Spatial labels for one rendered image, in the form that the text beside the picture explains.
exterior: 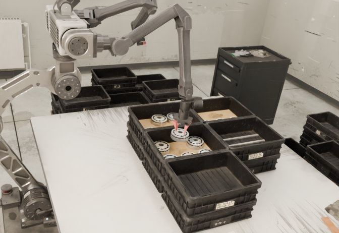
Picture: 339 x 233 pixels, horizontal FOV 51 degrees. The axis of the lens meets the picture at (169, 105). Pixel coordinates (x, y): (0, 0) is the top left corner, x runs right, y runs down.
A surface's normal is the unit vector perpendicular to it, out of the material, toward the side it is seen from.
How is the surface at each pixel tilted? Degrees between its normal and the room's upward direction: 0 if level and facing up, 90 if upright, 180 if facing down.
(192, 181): 0
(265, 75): 90
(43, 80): 90
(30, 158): 0
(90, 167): 0
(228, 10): 90
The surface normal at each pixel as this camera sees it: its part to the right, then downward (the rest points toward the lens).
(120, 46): 0.44, 0.18
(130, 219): 0.11, -0.88
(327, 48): -0.89, 0.11
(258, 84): 0.43, 0.45
